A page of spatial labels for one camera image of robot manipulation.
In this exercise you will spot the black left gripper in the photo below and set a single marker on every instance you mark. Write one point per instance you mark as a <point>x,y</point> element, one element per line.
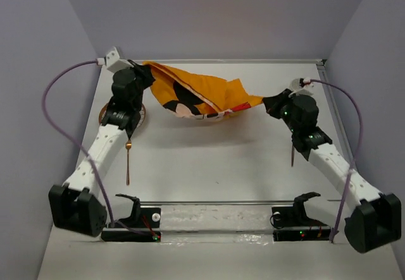
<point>143,71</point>

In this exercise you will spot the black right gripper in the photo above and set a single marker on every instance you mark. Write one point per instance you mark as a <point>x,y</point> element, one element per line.
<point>273,103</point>

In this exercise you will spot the orange cartoon cloth placemat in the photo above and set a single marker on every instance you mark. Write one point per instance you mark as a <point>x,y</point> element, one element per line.
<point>202,97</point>

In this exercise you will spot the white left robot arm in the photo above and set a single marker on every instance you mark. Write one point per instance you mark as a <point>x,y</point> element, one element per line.
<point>81,203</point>

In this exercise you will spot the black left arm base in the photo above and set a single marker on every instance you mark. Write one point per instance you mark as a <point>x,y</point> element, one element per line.
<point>141,226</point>

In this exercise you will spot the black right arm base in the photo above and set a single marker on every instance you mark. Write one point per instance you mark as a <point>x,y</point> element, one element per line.
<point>292,223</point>

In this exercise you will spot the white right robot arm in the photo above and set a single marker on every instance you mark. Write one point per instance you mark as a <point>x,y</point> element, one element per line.
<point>368,218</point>

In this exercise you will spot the white ceramic mug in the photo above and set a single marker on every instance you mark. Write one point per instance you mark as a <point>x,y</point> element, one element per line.
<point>297,87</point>

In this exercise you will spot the patterned ceramic plate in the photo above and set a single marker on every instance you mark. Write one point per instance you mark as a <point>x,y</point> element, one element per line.
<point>118,119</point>

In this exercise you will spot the copper knife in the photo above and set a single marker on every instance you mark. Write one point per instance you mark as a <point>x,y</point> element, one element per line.
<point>292,156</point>

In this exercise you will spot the copper fork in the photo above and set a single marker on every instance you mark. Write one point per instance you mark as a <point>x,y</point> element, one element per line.
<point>128,163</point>

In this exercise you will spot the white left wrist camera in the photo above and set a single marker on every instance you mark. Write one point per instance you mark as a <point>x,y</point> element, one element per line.
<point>112,61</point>

